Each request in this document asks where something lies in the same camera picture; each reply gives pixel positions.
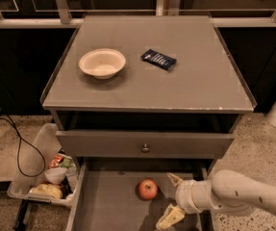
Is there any yellow chip bag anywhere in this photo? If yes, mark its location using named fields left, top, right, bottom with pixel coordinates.
left=31, top=184, right=63, bottom=199

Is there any small white bowl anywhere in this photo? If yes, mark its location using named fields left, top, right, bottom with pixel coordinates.
left=44, top=167, right=66, bottom=185

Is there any red apple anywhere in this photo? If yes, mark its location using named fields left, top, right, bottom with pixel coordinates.
left=138, top=179, right=158, bottom=200

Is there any red snack packet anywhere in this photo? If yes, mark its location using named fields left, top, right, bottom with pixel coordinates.
left=48, top=155, right=63, bottom=168

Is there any green snack packet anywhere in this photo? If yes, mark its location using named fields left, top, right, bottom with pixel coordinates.
left=60, top=158, right=72, bottom=168

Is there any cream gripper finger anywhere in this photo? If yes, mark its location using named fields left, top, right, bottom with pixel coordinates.
left=166, top=172, right=183, bottom=187
left=156, top=204, right=186, bottom=230

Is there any dark blue snack packet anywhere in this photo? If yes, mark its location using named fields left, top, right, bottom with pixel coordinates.
left=140, top=49, right=177, bottom=70

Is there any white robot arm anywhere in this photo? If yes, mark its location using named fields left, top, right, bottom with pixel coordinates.
left=156, top=169, right=276, bottom=230

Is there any grey top drawer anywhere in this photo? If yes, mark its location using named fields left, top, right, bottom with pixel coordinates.
left=57, top=130, right=234, bottom=159

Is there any grey drawer cabinet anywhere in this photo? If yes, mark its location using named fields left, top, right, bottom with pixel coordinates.
left=39, top=14, right=258, bottom=175

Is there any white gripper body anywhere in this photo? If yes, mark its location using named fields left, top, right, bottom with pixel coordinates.
left=175, top=180, right=201, bottom=215

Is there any black cable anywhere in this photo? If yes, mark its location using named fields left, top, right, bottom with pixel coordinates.
left=0, top=114, right=47, bottom=178

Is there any grey open middle drawer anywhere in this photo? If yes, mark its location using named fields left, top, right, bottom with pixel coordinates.
left=65, top=158, right=207, bottom=231

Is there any white paper bowl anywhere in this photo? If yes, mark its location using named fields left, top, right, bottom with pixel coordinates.
left=79, top=48, right=126, bottom=79

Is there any clear plastic storage bin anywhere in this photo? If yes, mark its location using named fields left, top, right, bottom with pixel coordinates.
left=8, top=123, right=77, bottom=208

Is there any round metal drawer knob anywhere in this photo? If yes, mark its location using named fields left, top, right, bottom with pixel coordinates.
left=141, top=143, right=150, bottom=153

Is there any metal railing frame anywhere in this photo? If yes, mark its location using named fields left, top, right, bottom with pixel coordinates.
left=0, top=0, right=276, bottom=28

